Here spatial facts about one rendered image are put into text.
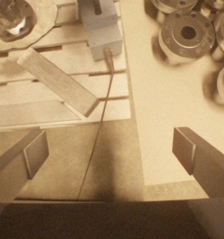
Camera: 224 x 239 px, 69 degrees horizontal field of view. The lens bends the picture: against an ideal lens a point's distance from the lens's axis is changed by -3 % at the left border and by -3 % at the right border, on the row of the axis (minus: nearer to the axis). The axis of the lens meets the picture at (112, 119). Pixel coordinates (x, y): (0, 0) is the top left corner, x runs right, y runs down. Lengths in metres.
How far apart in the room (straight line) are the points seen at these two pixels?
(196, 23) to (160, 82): 0.35
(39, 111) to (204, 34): 0.89
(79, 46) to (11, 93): 0.46
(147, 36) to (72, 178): 0.98
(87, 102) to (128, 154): 0.39
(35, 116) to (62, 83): 0.23
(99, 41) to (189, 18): 0.47
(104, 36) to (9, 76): 0.59
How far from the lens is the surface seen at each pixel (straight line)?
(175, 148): 0.17
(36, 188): 1.13
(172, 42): 0.90
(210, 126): 1.11
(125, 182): 1.01
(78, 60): 0.97
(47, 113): 0.91
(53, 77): 0.87
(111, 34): 0.77
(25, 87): 1.03
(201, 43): 0.94
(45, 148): 0.17
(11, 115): 1.00
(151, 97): 1.02
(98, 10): 0.75
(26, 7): 1.24
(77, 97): 0.80
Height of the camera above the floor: 0.98
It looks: 82 degrees down
